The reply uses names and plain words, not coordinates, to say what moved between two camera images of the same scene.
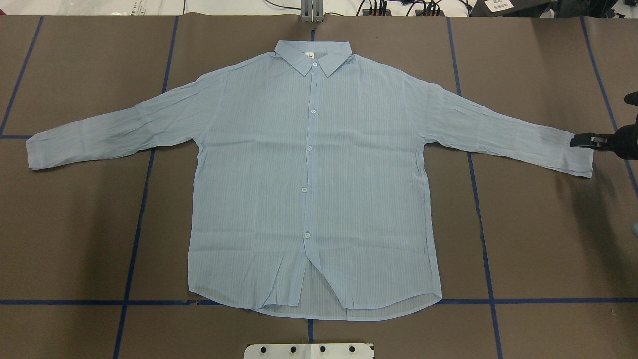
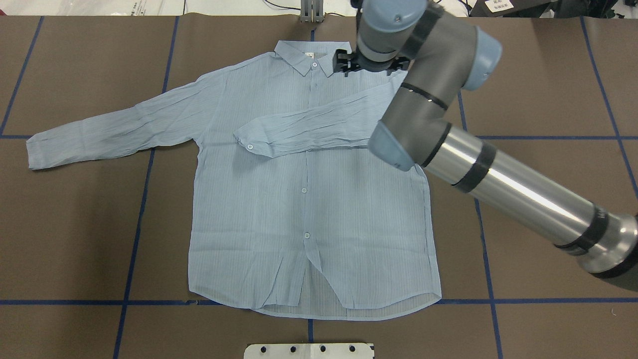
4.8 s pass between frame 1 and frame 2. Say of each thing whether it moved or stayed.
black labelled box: stayed
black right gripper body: moved
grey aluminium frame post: stayed
